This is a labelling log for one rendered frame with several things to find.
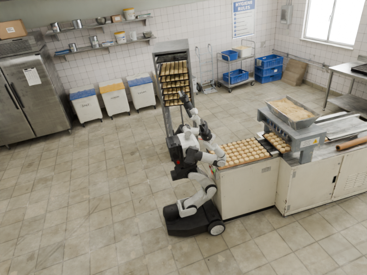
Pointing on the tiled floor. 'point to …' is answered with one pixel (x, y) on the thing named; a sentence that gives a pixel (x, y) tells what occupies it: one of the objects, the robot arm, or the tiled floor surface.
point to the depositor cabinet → (321, 174)
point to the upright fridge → (30, 91)
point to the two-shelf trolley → (241, 69)
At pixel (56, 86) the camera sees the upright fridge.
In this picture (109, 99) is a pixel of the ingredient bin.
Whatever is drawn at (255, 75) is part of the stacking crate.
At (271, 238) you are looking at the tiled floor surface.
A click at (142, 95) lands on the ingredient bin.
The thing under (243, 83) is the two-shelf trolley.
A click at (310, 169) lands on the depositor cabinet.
